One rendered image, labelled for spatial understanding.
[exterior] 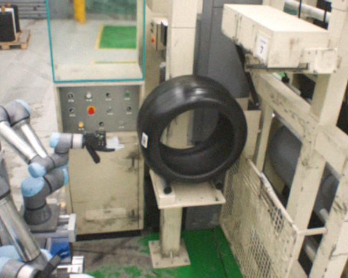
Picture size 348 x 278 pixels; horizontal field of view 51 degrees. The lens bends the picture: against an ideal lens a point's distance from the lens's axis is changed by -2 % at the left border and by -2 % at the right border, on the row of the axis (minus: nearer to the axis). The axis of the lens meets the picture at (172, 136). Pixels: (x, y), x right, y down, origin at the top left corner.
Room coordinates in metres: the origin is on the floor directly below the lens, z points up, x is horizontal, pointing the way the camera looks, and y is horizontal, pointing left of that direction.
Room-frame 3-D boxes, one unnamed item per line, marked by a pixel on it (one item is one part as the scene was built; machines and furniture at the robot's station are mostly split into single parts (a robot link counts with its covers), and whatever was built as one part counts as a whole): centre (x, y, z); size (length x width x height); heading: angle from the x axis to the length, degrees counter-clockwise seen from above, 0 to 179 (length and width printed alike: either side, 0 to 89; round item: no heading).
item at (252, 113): (2.09, -0.42, 1.05); 0.20 x 0.15 x 0.30; 12
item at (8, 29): (7.75, 3.56, 0.38); 1.20 x 0.80 x 0.76; 16
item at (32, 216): (1.54, 0.70, 0.77); 0.15 x 0.15 x 0.10
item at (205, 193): (1.79, -0.09, 0.80); 0.37 x 0.36 x 0.02; 102
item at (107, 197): (2.32, 0.50, 0.63); 0.56 x 0.41 x 1.27; 102
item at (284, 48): (1.73, -0.41, 1.71); 0.61 x 0.25 x 0.15; 12
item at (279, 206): (1.64, -0.46, 0.65); 0.90 x 0.02 x 0.70; 12
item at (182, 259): (2.04, -0.02, 0.02); 0.27 x 0.27 x 0.04; 12
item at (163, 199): (1.76, 0.05, 0.84); 0.36 x 0.09 x 0.06; 12
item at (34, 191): (1.55, 0.70, 0.88); 0.13 x 0.12 x 0.14; 148
